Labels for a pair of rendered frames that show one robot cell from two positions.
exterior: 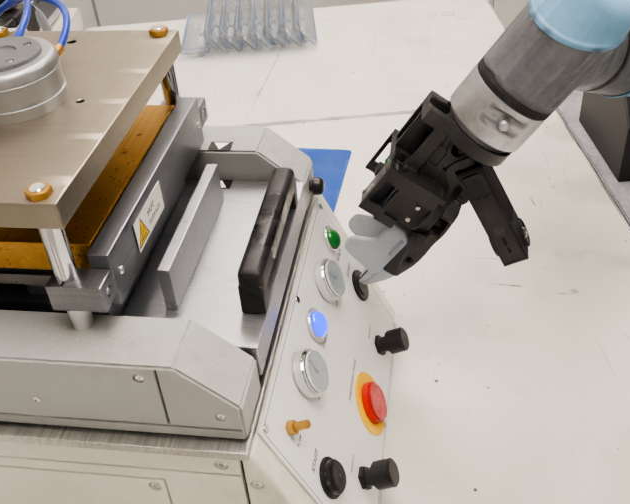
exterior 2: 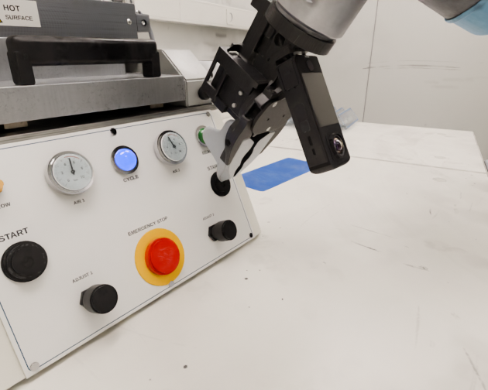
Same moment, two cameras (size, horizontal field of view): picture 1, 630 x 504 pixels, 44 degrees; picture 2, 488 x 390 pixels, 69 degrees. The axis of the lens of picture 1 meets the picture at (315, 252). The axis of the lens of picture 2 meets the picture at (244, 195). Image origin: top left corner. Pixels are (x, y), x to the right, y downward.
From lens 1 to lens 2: 0.53 m
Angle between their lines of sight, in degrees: 28
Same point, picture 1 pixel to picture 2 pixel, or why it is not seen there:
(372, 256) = (218, 147)
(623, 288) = (477, 282)
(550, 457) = (283, 377)
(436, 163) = (264, 55)
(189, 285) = not seen: hidden behind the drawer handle
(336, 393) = (110, 217)
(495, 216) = (303, 110)
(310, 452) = (12, 224)
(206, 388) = not seen: outside the picture
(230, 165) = not seen: hidden behind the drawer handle
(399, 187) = (225, 67)
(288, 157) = (189, 66)
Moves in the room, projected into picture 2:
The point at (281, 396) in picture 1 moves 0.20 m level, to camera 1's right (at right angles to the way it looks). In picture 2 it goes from (8, 162) to (208, 206)
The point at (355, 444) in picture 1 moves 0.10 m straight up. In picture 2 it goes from (104, 267) to (87, 168)
